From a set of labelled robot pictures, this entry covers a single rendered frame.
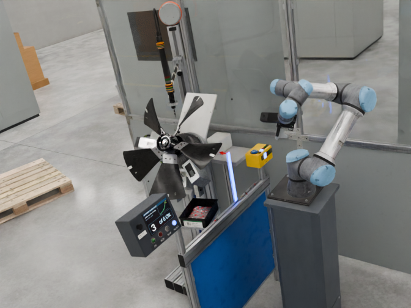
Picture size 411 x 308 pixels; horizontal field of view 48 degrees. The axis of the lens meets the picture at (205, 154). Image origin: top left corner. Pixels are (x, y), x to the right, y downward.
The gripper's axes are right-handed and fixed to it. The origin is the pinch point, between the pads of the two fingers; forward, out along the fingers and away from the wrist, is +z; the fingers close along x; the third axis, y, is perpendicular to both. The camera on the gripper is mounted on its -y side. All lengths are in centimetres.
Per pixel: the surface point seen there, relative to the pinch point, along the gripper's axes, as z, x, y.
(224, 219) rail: 35, -51, -20
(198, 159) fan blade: 34, -20, -41
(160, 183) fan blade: 46, -37, -62
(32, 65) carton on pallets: 688, 211, -525
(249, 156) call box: 50, -10, -12
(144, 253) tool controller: -24, -74, -49
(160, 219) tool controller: -18, -58, -46
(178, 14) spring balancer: 62, 81, -78
